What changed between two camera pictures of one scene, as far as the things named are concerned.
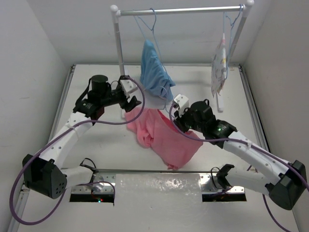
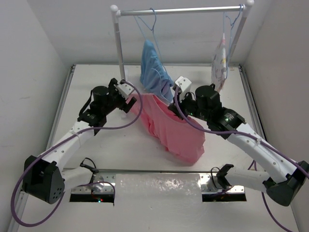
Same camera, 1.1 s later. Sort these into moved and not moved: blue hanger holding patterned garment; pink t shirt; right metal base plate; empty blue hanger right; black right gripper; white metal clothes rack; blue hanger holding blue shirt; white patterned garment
Moved: pink t shirt; black right gripper
Not moved: blue hanger holding blue shirt; white patterned garment; empty blue hanger right; blue hanger holding patterned garment; right metal base plate; white metal clothes rack
